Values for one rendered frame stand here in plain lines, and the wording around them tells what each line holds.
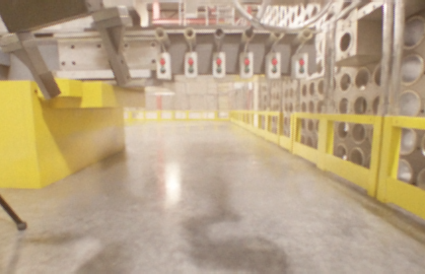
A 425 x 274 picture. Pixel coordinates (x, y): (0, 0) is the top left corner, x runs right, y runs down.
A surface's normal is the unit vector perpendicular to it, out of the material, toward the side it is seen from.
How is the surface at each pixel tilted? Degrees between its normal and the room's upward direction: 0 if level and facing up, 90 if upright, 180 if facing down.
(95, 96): 90
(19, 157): 90
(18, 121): 90
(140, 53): 90
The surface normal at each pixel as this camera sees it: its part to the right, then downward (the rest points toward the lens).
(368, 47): 0.02, 0.12
